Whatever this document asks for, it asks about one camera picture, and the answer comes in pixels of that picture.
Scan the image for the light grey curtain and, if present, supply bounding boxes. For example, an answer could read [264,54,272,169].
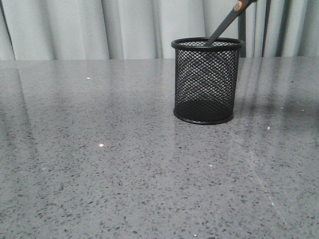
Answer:
[0,0,319,60]

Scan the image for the grey orange handled scissors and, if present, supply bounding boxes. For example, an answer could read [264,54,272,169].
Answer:
[204,0,256,47]

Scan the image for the black wire mesh pen cup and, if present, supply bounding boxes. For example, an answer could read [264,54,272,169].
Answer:
[171,37,245,125]

